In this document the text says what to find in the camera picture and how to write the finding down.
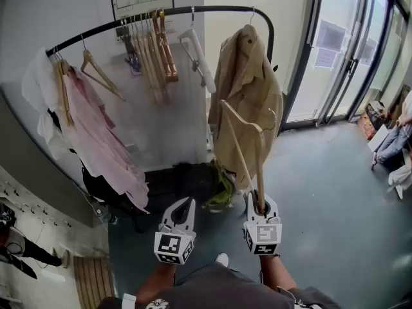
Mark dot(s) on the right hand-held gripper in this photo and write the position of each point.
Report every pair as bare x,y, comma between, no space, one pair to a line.
264,237

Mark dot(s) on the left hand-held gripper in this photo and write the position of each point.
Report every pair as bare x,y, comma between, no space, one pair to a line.
172,246

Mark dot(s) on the light wooden hanger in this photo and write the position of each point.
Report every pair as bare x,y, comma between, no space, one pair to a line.
260,166

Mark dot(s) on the black clothes rail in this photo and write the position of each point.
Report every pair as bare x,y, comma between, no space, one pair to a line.
219,8

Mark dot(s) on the person's left forearm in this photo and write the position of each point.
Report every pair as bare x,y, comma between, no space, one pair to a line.
154,282

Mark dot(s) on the person's right forearm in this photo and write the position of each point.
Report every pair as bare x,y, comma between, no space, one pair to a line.
275,272

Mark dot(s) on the white plastic hanger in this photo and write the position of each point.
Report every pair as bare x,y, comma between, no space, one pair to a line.
201,60

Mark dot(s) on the dark clip hanger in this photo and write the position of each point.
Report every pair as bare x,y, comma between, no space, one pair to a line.
130,53

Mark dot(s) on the black bag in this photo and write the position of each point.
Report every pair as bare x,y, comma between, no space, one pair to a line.
186,182

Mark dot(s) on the green cloth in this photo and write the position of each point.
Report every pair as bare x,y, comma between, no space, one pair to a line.
222,195

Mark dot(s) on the person's white shoe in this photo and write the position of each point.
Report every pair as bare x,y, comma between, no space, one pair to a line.
222,259

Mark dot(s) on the person's dark grey shirt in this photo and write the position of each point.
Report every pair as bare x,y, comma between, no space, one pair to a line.
222,288

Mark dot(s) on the pink shirt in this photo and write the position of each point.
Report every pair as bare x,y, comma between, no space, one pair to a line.
103,146

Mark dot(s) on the wooden slatted mat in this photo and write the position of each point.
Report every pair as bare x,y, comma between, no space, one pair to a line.
91,282

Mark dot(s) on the beige shirt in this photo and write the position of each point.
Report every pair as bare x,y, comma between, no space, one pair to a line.
248,85

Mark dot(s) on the colourful patterned bag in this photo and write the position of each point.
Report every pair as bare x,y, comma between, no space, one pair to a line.
373,116

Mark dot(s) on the bunch of wooden hangers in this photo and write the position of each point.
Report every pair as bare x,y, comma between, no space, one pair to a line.
157,63

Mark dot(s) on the white paper sheet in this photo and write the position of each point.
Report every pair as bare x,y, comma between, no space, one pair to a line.
368,51
325,59

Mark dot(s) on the glass door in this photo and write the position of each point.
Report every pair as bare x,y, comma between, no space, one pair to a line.
347,43

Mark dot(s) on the grey paper sheet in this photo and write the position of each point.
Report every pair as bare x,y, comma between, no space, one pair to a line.
331,34

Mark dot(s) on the white garment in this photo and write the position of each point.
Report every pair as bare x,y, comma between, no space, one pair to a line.
38,85

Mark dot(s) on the small white wall notice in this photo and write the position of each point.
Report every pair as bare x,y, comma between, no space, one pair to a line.
171,26

